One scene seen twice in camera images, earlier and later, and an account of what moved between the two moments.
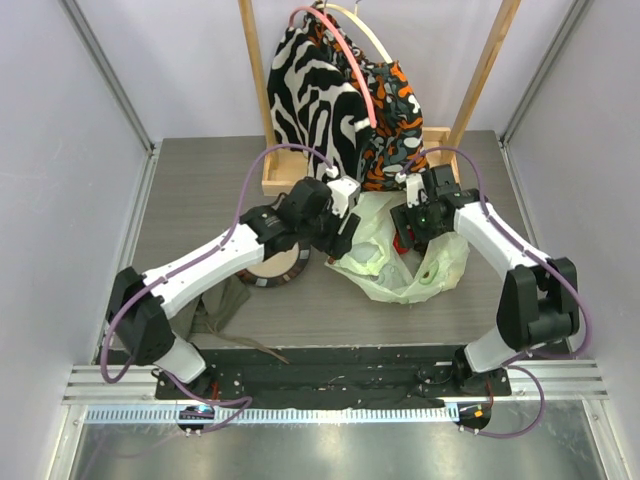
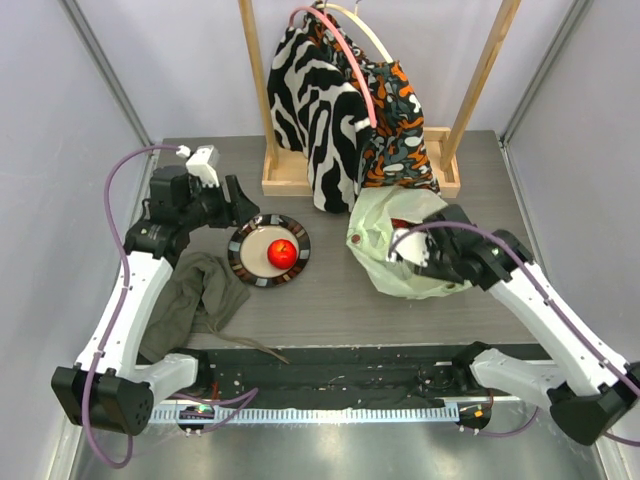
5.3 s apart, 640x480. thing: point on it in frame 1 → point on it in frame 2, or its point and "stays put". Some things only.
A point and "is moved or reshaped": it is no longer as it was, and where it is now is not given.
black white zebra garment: [317, 106] stays put
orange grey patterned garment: [395, 148] stays put
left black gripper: [328, 245] → [225, 218]
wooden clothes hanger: [355, 16] stays put
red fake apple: [397, 242] is moved or reshaped
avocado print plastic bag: [379, 262] is moved or reshaped
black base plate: [336, 374] stays put
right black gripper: [407, 226] → [436, 255]
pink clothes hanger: [348, 50] stays put
